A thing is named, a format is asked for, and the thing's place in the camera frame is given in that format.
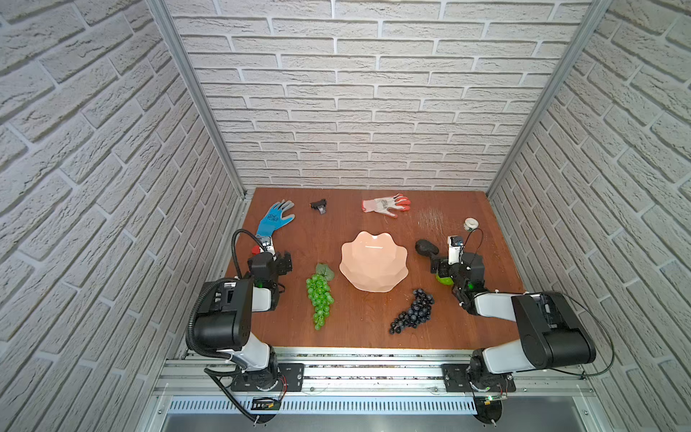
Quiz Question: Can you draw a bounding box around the green custard apple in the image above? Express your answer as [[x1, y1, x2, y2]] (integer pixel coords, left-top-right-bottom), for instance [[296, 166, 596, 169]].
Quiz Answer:
[[435, 275, 453, 286]]

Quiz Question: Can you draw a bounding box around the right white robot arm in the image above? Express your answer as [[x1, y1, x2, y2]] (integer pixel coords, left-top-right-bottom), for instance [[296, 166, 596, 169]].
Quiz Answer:
[[428, 248, 597, 389]]

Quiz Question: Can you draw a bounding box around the aluminium rail frame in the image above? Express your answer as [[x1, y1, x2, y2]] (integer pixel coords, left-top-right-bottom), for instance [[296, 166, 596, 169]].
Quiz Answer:
[[136, 347, 612, 431]]

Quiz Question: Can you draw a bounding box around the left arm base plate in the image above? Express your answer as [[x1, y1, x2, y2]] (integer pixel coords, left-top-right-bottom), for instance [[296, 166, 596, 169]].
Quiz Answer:
[[230, 363, 305, 392]]

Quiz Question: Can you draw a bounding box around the black avocado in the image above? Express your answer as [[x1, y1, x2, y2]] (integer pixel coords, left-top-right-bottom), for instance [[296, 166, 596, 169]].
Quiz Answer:
[[415, 239, 439, 258]]

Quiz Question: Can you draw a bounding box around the right thin black cable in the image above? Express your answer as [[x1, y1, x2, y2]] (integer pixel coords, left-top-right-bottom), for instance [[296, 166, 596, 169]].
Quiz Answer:
[[463, 226, 617, 379]]

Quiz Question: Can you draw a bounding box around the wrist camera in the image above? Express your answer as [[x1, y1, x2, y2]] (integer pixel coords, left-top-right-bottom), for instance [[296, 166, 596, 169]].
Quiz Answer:
[[259, 236, 275, 255], [447, 236, 464, 265]]

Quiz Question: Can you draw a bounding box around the small black relay component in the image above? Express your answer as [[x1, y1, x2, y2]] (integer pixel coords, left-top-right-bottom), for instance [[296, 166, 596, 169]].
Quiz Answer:
[[310, 199, 327, 215]]

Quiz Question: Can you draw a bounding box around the left black corrugated cable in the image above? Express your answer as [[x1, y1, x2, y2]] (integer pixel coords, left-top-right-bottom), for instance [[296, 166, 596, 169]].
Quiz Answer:
[[184, 228, 271, 425]]

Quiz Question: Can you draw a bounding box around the green grape bunch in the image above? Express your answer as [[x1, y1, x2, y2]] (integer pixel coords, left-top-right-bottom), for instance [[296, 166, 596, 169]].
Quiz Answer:
[[306, 264, 335, 330]]

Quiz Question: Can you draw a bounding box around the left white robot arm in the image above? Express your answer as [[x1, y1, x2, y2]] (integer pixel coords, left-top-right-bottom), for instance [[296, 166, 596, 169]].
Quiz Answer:
[[185, 252, 293, 389]]

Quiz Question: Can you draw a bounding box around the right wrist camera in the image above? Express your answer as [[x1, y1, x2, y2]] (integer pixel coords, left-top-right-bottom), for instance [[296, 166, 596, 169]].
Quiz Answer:
[[447, 236, 464, 265]]

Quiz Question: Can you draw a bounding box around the red white work glove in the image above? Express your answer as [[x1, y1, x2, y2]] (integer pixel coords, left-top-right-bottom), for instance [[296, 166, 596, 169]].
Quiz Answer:
[[362, 194, 411, 218]]

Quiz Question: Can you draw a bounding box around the dark purple grape bunch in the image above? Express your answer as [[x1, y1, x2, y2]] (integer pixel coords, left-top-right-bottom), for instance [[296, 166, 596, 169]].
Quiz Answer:
[[389, 288, 435, 335]]

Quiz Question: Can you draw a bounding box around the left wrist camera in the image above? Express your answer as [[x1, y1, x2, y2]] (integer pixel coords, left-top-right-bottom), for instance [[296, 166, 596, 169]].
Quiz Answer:
[[259, 236, 275, 255]]

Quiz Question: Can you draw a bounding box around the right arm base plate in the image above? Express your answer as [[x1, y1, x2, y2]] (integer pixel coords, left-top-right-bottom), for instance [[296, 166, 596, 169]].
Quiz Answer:
[[441, 364, 516, 393]]

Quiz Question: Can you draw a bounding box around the blue work glove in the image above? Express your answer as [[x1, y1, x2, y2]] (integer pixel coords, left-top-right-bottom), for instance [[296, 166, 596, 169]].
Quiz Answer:
[[256, 200, 295, 238]]

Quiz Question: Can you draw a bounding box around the white tape roll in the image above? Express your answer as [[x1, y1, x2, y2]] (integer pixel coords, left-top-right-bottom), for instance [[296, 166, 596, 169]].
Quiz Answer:
[[464, 218, 479, 232]]

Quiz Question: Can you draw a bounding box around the pink wavy fruit bowl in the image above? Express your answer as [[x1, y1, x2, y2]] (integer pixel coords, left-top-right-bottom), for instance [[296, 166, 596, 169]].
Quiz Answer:
[[339, 231, 408, 293]]

